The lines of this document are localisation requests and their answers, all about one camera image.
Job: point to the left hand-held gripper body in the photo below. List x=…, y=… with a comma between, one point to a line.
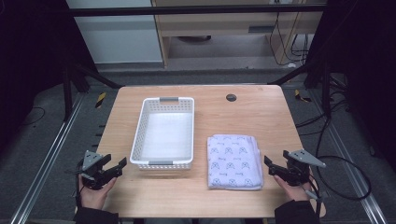
x=92, y=166

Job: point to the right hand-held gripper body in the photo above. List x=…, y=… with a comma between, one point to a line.
x=299, y=171

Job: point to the white patterned cloth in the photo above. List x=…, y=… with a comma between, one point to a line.
x=233, y=161

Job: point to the white plastic basket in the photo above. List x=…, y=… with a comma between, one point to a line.
x=165, y=137

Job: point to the person's right hand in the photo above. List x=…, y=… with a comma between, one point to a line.
x=295, y=193

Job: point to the person's left hand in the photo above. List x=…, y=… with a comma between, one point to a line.
x=93, y=197

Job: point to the yellow black striped tape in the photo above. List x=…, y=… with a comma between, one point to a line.
x=300, y=95
x=100, y=100

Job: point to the black metal stand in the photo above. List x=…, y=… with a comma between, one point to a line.
x=67, y=93
x=326, y=90

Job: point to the grey round table grommet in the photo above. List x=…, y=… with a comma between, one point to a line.
x=231, y=97

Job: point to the white cabinet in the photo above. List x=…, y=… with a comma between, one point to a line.
x=118, y=40

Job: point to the black curtain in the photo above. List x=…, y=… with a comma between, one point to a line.
x=31, y=46
x=367, y=62

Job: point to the light wooden desk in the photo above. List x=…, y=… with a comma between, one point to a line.
x=218, y=23

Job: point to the aluminium floor rail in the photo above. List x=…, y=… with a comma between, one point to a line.
x=345, y=155
x=49, y=155

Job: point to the black horizontal frame bar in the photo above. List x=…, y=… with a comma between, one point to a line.
x=186, y=10

